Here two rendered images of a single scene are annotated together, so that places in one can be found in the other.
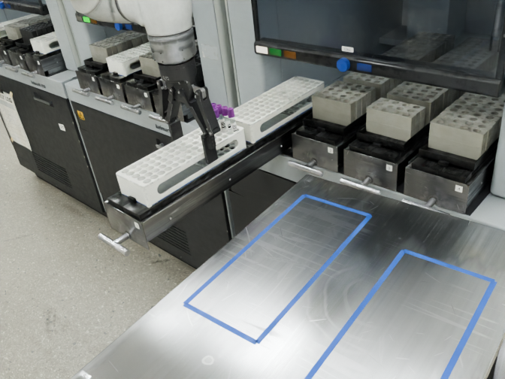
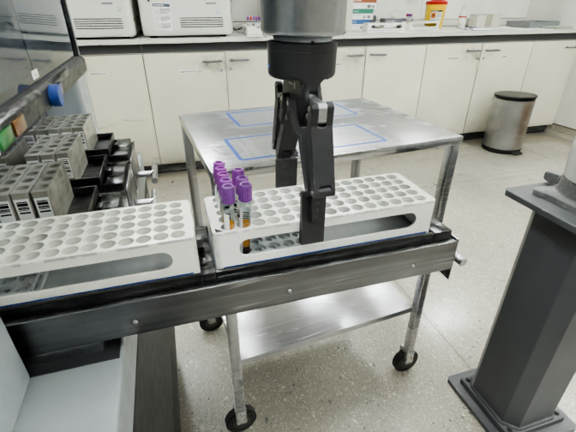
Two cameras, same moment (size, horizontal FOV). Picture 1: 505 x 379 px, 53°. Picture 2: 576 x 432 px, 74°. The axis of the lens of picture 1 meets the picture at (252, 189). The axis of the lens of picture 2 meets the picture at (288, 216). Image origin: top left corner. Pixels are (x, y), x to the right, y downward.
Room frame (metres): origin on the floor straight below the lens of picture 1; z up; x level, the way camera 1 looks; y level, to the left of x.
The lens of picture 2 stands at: (1.43, 0.31, 1.09)
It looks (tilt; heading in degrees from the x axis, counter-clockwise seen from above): 29 degrees down; 207
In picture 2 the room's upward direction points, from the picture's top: straight up
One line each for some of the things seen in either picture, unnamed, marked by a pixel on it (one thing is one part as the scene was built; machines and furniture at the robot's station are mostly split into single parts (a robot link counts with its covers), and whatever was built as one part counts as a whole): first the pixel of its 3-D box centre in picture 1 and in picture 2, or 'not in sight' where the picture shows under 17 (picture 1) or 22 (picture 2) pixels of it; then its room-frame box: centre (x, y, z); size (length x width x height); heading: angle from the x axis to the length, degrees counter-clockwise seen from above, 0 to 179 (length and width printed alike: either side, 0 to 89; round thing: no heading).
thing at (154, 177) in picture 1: (185, 162); (318, 219); (1.00, 0.14, 0.83); 0.30 x 0.10 x 0.06; 134
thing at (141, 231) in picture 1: (231, 156); (223, 267); (1.09, 0.04, 0.78); 0.73 x 0.14 x 0.09; 134
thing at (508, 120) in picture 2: not in sight; (508, 122); (-2.19, 0.52, 0.23); 0.38 x 0.31 x 0.46; 44
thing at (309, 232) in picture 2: (176, 136); (312, 217); (1.06, 0.16, 0.87); 0.03 x 0.01 x 0.07; 134
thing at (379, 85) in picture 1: (363, 90); not in sight; (1.23, -0.32, 0.85); 0.12 x 0.02 x 0.06; 44
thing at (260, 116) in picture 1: (276, 109); (65, 257); (1.22, -0.09, 0.83); 0.30 x 0.10 x 0.06; 134
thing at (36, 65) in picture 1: (99, 40); not in sight; (2.32, 0.59, 0.78); 0.73 x 0.14 x 0.09; 134
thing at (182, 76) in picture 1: (179, 80); (301, 83); (1.02, 0.12, 1.01); 0.08 x 0.07 x 0.09; 44
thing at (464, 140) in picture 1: (456, 139); (86, 134); (0.92, -0.43, 0.85); 0.12 x 0.02 x 0.06; 43
